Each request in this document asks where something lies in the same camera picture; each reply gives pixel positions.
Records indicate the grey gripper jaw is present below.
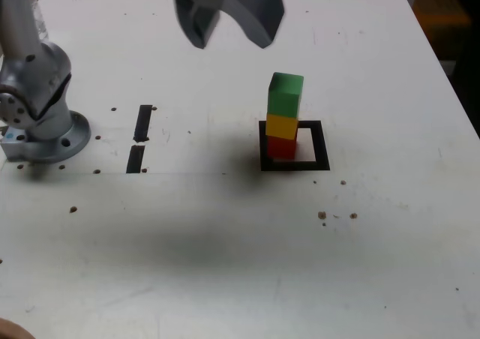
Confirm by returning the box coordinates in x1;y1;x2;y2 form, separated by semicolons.
172;0;221;51
186;0;287;50

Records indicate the green cube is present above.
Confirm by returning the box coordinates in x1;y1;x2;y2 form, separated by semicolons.
267;72;305;119

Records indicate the yellow cube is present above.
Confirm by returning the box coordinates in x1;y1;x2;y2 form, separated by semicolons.
265;112;299;140

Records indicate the red cube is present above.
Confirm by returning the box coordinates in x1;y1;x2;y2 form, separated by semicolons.
266;134;299;159

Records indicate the black tape square outline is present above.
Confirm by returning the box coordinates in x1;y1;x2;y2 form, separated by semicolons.
258;119;330;172

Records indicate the black tape strip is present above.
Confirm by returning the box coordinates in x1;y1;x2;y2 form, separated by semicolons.
126;104;154;174

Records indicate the clear plastic bottle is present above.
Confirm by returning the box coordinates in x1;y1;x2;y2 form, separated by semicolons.
25;0;50;41

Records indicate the orange background box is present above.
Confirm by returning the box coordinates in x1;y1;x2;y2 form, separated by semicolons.
412;0;472;29

